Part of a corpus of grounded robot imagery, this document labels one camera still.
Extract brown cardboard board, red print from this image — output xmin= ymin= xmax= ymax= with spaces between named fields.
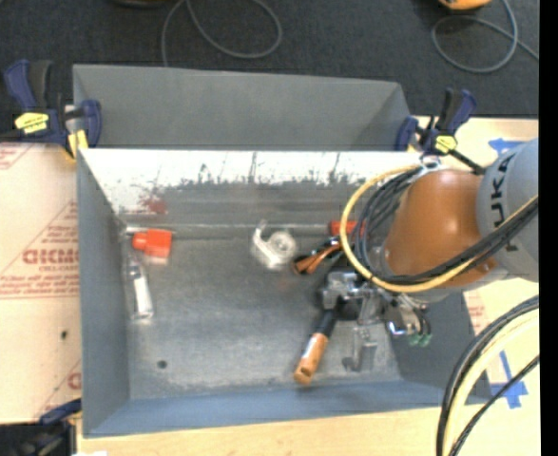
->
xmin=0 ymin=116 xmax=540 ymax=428

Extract clear glass thing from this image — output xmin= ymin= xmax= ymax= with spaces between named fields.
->
xmin=251 ymin=219 xmax=299 ymax=271

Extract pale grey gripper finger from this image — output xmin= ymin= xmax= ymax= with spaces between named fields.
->
xmin=361 ymin=341 xmax=380 ymax=372
xmin=341 ymin=325 xmax=363 ymax=372

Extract orange-handled black tool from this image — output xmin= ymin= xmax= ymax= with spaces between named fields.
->
xmin=292 ymin=308 xmax=339 ymax=387

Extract small red block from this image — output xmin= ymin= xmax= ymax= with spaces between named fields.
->
xmin=327 ymin=219 xmax=366 ymax=238

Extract grey metal bin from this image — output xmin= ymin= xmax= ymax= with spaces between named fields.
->
xmin=71 ymin=63 xmax=491 ymax=439

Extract orange and black sunglasses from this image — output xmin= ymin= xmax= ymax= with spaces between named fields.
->
xmin=293 ymin=235 xmax=356 ymax=276

